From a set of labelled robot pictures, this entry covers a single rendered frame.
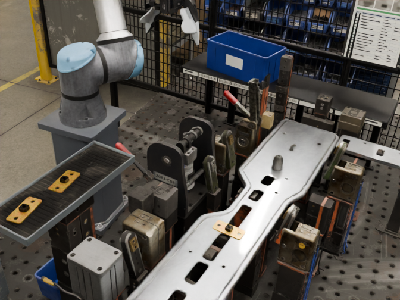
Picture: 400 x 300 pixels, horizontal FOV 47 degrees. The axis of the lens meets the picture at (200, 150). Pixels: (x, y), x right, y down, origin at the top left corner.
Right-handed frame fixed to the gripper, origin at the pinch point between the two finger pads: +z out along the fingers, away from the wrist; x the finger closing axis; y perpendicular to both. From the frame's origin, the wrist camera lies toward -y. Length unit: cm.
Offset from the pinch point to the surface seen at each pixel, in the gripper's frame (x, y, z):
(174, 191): 9.2, 13.4, 36.3
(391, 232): 63, -49, 73
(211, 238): 22, 16, 44
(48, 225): -2, 46, 28
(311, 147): 30, -41, 44
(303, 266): 45, 7, 50
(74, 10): -209, -180, 74
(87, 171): -8.0, 26.9, 28.0
